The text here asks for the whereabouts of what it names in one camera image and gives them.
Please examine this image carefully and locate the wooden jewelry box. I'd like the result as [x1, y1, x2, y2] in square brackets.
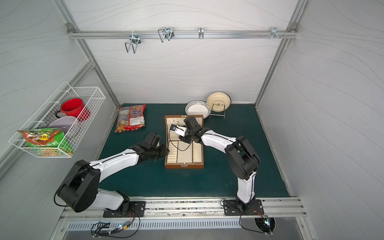
[165, 115, 204, 169]

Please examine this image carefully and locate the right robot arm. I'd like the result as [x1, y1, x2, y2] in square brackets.
[170, 116, 261, 211]

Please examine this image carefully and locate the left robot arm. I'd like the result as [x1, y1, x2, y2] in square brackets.
[55, 133, 169, 217]

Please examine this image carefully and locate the white patterned bowl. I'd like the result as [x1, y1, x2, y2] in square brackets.
[185, 100, 211, 119]

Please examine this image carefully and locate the red snack bag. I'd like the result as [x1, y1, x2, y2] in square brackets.
[115, 105, 146, 133]

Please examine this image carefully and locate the cream plate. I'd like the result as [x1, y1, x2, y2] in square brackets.
[207, 92, 232, 110]

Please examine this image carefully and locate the red mug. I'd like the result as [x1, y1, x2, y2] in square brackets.
[55, 98, 91, 122]

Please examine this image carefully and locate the grey plate in basket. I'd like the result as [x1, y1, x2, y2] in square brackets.
[49, 116, 78, 134]

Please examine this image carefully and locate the green snack bag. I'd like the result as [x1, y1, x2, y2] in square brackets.
[18, 128, 74, 158]

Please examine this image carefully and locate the small metal hook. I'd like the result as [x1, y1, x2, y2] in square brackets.
[198, 27, 204, 40]

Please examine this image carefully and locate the looped metal hook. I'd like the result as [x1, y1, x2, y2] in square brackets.
[158, 27, 175, 43]

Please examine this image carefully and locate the double metal hook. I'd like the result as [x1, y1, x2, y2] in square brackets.
[125, 32, 141, 54]

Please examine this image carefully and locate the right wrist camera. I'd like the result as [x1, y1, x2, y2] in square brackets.
[170, 124, 188, 137]

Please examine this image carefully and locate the wire plate stand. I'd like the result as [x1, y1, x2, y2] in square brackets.
[209, 103, 226, 119]

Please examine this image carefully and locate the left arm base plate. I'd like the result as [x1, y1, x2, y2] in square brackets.
[103, 201, 146, 218]

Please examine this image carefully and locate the front aluminium rail frame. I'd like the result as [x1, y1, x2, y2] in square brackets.
[59, 197, 307, 221]

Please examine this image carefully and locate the right base cable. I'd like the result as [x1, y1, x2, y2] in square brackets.
[220, 197, 277, 235]

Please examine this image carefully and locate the left base cable bundle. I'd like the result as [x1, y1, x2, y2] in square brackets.
[90, 208, 142, 239]

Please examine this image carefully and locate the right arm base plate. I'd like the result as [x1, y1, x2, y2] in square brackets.
[220, 199, 265, 216]

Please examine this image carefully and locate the white wire basket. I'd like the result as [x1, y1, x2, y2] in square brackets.
[9, 82, 106, 158]

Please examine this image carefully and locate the horizontal aluminium rail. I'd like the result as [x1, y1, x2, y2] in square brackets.
[68, 30, 299, 40]

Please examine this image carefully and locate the metal hook bracket right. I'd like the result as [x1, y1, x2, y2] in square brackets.
[260, 28, 287, 39]

